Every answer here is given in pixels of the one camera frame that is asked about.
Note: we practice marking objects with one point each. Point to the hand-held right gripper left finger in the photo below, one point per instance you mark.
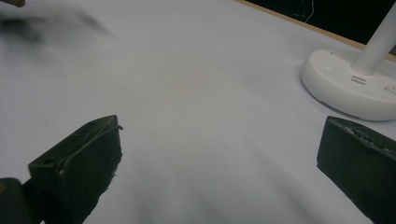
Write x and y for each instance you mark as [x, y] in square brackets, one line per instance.
[84, 165]

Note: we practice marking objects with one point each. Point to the white round stand base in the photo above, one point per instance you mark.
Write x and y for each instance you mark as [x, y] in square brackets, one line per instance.
[348, 84]

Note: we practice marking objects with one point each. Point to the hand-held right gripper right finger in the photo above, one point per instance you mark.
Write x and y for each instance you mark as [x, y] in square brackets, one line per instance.
[358, 165]

